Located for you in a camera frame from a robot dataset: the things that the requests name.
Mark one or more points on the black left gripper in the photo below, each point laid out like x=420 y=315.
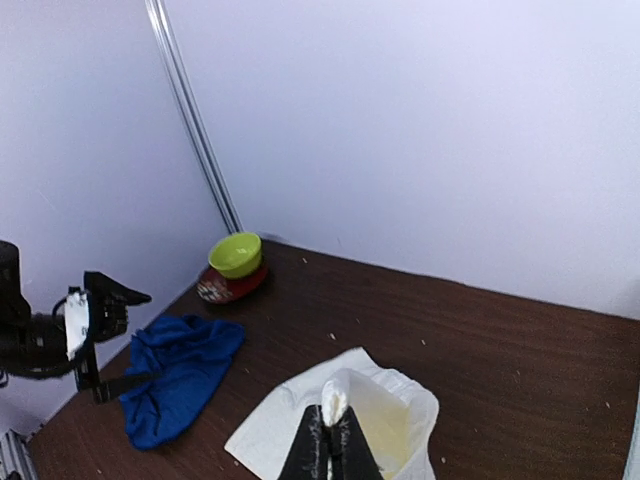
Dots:
x=42 y=342

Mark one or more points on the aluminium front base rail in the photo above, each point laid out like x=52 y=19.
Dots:
x=15 y=458

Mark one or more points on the white towel with blue emblem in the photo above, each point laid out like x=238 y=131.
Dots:
x=396 y=414

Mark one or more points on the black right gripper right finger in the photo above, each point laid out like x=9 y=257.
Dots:
x=350 y=457

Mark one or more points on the lime green plastic bowl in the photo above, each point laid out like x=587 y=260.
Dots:
x=237 y=256

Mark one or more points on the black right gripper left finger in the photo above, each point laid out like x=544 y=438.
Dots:
x=309 y=455

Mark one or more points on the left aluminium frame post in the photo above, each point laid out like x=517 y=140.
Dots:
x=190 y=114

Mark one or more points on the red floral ceramic bowl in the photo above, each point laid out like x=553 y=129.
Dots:
x=214 y=288

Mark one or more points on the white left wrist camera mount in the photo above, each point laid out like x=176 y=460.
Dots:
x=76 y=322

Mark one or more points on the blue microfiber towel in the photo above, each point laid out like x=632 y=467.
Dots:
x=188 y=358

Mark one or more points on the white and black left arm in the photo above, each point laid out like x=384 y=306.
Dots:
x=10 y=330

